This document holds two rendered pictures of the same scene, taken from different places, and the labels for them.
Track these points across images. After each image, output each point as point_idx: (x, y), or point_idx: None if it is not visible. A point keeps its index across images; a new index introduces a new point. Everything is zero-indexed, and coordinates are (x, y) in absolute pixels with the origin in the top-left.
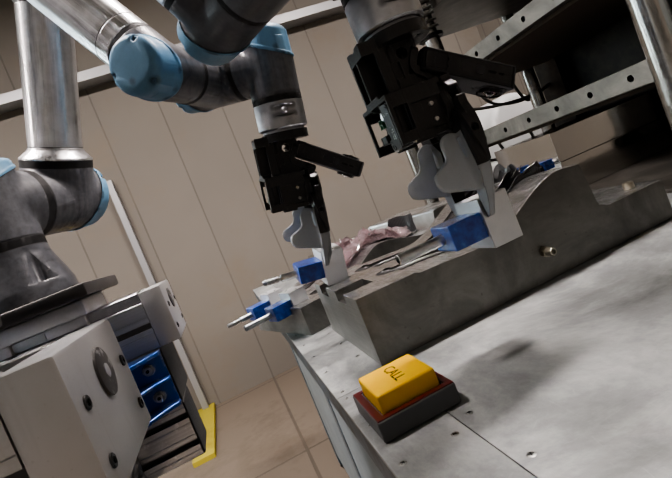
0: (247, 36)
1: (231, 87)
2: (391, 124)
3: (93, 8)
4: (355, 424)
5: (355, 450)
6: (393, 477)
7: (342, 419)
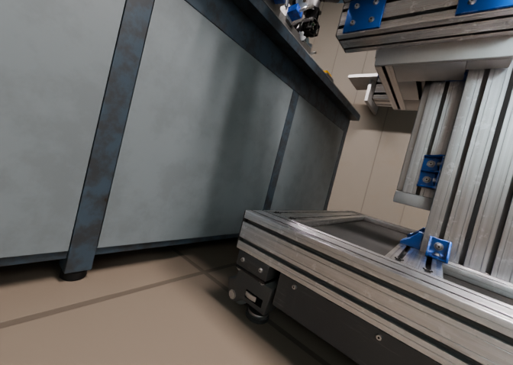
0: None
1: None
2: (317, 30)
3: None
4: (329, 78)
5: (188, 104)
6: (336, 88)
7: (194, 74)
